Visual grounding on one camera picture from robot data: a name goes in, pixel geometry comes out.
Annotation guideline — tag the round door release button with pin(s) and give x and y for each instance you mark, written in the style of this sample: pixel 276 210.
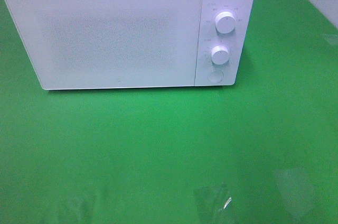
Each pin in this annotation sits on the round door release button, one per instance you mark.
pixel 215 76

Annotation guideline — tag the white microwave door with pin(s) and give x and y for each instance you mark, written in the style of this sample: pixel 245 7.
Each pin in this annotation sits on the white microwave door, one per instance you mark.
pixel 92 44

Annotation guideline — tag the clear tape patch centre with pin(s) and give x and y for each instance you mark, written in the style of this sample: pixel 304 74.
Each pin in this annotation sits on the clear tape patch centre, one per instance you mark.
pixel 214 204

